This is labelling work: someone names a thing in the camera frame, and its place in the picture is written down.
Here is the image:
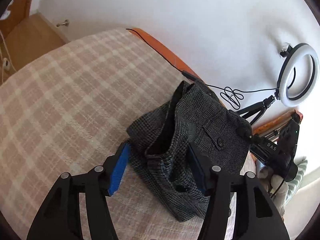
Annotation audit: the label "gloved right hand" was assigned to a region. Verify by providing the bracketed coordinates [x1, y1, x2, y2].
[258, 166, 289, 218]

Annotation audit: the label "folded silver tripod stand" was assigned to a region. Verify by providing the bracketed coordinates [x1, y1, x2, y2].
[257, 119, 290, 140]

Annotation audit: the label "pink plaid bed blanket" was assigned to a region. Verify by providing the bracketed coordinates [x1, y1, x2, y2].
[0, 28, 257, 240]

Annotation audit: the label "black mini tripod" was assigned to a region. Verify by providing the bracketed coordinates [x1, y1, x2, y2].
[236, 95, 276, 126]

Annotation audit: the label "orange bed sheet edge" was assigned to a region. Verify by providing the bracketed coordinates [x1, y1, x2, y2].
[127, 28, 224, 106]

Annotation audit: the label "wooden door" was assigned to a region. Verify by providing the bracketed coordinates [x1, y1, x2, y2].
[1, 0, 31, 38]

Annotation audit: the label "black ring light cable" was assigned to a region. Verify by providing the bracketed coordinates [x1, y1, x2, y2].
[125, 28, 281, 111]

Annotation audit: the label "green white patterned pillow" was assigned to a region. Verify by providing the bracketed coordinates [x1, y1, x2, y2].
[284, 157, 308, 205]

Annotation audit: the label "metal door stopper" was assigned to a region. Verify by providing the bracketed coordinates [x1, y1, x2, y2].
[56, 20, 69, 28]

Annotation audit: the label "white ring light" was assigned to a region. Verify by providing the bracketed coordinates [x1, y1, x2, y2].
[276, 43, 319, 108]

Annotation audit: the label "dark grey houndstooth shorts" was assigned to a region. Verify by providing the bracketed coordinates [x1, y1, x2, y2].
[127, 81, 252, 222]

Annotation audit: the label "white power cable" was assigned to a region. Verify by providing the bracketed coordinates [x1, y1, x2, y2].
[0, 28, 17, 83]

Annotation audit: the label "orange floral scarf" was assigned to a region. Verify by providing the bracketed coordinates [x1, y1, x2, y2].
[253, 109, 303, 134]

